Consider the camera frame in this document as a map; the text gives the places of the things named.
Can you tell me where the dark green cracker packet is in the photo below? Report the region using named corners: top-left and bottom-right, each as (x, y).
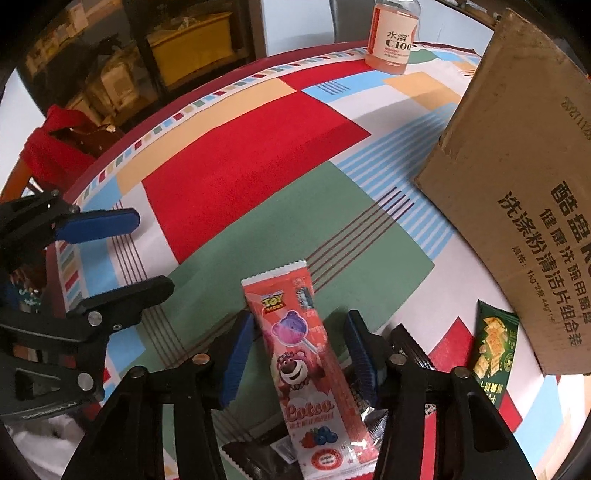
top-left (472, 300), bottom-right (520, 409)

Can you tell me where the yellow storage box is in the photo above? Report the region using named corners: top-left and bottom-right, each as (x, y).
top-left (147, 12), bottom-right (233, 87)

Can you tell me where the pink drink bottle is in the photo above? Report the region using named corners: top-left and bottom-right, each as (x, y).
top-left (365, 0), bottom-right (422, 75)

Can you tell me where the brown cardboard box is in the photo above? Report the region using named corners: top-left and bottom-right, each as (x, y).
top-left (416, 11), bottom-right (590, 375)

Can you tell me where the pink Lotso lollipop packet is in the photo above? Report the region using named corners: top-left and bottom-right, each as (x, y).
top-left (242, 260), bottom-right (379, 479)

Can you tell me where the red cloth on chair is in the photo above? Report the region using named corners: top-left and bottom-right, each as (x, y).
top-left (20, 105), bottom-right (124, 192)

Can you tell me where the colourful patchwork tablecloth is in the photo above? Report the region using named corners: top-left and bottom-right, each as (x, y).
top-left (52, 43), bottom-right (508, 393)

